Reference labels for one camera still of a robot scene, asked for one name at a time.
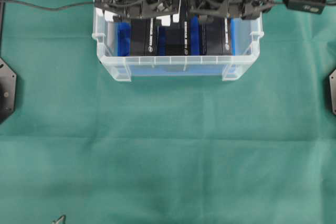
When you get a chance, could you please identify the black box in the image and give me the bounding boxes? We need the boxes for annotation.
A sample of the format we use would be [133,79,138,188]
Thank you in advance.
[199,18,234,56]
[130,18,158,57]
[158,0,191,56]

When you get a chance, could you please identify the clear plastic storage case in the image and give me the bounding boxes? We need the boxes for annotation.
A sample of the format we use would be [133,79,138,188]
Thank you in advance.
[92,7,264,82]

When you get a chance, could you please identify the blue foam insert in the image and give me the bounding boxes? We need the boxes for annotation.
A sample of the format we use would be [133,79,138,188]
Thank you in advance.
[117,19,235,57]

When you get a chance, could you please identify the green table cloth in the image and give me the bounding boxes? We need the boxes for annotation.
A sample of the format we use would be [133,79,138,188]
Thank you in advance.
[1,3,335,223]

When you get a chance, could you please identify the small metal clip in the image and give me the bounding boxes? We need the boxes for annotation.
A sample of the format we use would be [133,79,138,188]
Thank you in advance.
[51,215,66,224]

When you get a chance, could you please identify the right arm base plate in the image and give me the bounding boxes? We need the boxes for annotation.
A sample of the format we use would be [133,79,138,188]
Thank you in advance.
[329,69,336,115]

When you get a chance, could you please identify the black frame rail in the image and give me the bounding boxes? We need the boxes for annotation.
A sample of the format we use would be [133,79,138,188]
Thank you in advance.
[0,2,5,46]

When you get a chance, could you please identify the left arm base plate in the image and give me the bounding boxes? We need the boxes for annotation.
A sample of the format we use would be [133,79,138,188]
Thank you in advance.
[0,58,17,123]

